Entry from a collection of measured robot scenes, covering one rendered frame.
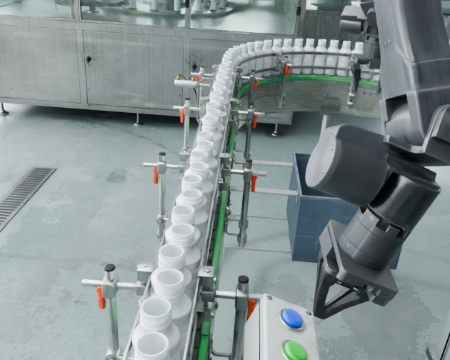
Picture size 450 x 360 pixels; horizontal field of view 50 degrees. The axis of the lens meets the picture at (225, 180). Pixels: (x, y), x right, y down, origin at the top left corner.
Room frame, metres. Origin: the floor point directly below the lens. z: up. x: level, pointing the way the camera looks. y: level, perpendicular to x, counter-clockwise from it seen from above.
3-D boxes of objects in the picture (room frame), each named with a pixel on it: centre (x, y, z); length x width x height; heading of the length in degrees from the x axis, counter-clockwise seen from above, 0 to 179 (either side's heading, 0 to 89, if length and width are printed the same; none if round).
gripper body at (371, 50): (1.33, -0.38, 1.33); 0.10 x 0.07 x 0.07; 87
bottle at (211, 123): (1.16, 0.04, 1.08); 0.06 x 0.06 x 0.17
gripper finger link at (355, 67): (1.33, -0.36, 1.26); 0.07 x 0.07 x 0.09; 87
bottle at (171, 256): (0.57, 0.07, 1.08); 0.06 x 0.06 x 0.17
